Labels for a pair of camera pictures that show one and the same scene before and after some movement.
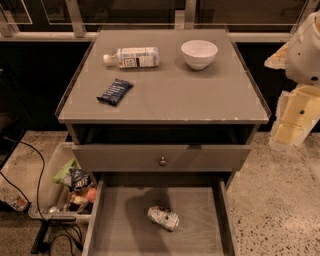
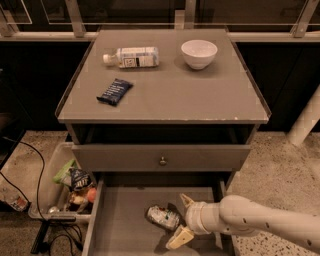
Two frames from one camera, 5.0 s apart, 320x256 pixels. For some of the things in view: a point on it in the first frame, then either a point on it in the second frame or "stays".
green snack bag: x=58 y=178 stays
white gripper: x=304 y=55 to x=192 y=216
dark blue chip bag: x=79 y=179 stays
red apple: x=92 y=195 stays
